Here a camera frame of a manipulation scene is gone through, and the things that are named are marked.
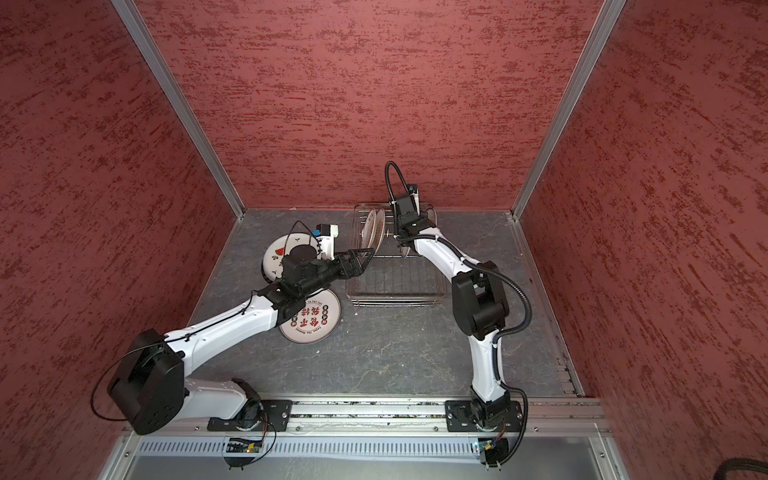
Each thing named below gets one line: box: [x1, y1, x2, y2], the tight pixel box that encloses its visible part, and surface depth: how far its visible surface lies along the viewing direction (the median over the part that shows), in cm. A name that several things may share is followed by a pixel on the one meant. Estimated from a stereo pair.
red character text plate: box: [279, 288, 341, 344], surface depth 91 cm
